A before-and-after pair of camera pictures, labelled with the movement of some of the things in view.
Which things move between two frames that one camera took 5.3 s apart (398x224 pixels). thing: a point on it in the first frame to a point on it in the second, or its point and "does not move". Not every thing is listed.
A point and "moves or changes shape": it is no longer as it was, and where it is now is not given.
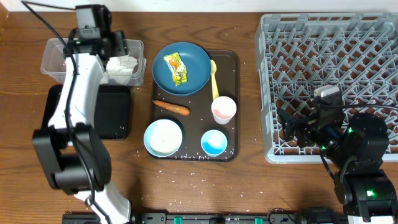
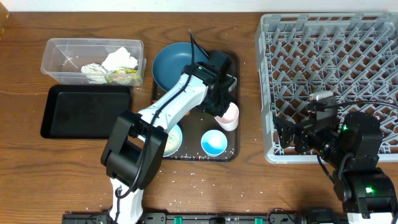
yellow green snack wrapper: [177, 66] to [127, 74]
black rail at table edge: [291, 217] does not move
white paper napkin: [119, 68] does not move
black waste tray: [112, 118] does not move
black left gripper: [118, 43] to [216, 106]
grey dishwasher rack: [301, 52] does not move
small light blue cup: [213, 142] does not move
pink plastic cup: [223, 108] moves or changes shape
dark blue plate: [198, 67] does not move
